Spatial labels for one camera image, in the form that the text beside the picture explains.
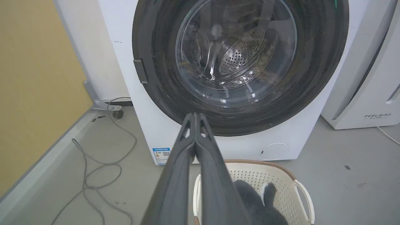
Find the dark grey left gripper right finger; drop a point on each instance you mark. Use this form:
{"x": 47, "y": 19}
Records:
{"x": 215, "y": 181}

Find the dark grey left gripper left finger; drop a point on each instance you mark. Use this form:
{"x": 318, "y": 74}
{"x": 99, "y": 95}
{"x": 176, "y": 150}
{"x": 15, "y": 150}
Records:
{"x": 175, "y": 175}

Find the round black washer door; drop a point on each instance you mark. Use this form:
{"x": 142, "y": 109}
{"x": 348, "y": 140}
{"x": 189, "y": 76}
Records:
{"x": 315, "y": 62}

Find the white front-load washing machine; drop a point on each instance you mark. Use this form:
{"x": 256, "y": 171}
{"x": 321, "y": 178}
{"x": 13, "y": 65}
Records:
{"x": 290, "y": 134}

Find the grey clothing in basket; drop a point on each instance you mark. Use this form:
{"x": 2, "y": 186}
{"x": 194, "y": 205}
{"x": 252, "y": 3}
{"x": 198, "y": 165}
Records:
{"x": 253, "y": 200}

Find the cream perforated laundry basket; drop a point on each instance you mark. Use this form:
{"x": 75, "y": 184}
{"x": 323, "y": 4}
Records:
{"x": 281, "y": 184}

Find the white partition panel on castors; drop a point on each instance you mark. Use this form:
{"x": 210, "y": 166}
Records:
{"x": 93, "y": 53}

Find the white Feelbird appliance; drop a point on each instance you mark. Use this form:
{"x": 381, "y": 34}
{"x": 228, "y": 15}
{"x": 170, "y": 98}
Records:
{"x": 368, "y": 78}

